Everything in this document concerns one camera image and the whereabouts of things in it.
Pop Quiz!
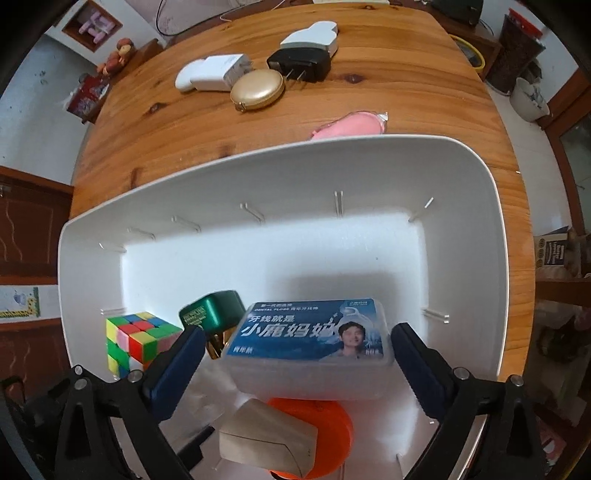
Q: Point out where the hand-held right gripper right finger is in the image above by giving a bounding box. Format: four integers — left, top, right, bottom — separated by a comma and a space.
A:
392, 322, 546, 480

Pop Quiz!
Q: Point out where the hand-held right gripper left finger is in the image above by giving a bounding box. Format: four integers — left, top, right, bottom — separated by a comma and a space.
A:
54, 325, 206, 480

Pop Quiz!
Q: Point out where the colourful puzzle cube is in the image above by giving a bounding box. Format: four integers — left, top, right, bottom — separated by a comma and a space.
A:
105, 311, 184, 381

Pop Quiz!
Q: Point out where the green bottle with gold cap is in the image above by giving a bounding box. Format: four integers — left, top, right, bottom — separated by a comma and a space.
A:
178, 290, 247, 361

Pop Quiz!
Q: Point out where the orange round container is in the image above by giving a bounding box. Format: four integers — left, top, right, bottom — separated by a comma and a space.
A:
265, 397, 355, 478

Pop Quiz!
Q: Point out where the beige wooden block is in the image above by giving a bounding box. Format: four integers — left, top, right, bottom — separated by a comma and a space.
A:
218, 399, 319, 478

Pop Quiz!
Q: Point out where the blue label plastic box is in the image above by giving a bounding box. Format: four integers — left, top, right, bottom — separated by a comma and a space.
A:
221, 298, 395, 401

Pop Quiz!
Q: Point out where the white plastic tray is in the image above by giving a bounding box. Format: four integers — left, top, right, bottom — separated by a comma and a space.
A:
58, 135, 510, 480

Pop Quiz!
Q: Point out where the pink plastic dispenser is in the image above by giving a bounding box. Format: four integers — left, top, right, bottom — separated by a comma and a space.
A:
309, 110, 389, 141

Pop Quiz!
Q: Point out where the white round puck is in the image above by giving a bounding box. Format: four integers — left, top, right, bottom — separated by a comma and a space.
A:
174, 59, 208, 93

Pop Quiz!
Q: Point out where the gold round compact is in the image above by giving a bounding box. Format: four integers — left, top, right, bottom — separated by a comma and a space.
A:
230, 69, 286, 112

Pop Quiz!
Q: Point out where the white plug charger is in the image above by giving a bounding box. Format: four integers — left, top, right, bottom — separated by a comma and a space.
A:
189, 54, 254, 92

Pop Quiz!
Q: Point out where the black plug charger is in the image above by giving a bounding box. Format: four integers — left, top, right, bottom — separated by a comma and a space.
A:
266, 46, 331, 84

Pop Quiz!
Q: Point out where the white bottle-shaped board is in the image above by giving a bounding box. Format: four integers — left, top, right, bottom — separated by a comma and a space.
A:
280, 20, 340, 58

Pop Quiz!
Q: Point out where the printed cardboard box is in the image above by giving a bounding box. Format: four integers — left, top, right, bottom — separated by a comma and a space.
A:
533, 226, 578, 280

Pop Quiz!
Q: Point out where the brown wooden door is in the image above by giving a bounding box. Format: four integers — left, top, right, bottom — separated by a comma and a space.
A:
0, 166, 75, 278

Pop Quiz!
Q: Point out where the wooden glass door cabinet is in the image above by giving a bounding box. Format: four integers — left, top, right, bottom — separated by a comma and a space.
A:
545, 69, 591, 222

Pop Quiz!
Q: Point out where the red tissue box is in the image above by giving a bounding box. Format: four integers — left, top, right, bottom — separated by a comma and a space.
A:
66, 74, 112, 124

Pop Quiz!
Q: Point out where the white bucket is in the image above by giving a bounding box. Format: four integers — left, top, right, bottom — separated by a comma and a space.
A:
509, 76, 551, 123

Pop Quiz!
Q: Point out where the wooden drawer cabinet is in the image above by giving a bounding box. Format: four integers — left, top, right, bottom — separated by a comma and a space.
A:
81, 39, 164, 125

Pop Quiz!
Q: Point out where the yellow rimmed bin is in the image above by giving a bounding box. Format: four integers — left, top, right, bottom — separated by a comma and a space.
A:
448, 33, 486, 81

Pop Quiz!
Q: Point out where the monkey plush toy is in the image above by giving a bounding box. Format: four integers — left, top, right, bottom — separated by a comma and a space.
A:
97, 39, 137, 77

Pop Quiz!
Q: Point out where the brown patterned tall tube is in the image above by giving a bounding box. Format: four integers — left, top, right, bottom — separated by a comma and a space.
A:
485, 13, 546, 95

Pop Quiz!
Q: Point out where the dark green air fryer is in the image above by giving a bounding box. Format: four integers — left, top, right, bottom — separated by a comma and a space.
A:
431, 0, 485, 24

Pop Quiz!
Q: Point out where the children's wall sticker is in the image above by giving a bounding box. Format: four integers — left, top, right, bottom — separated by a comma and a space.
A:
0, 286, 41, 324

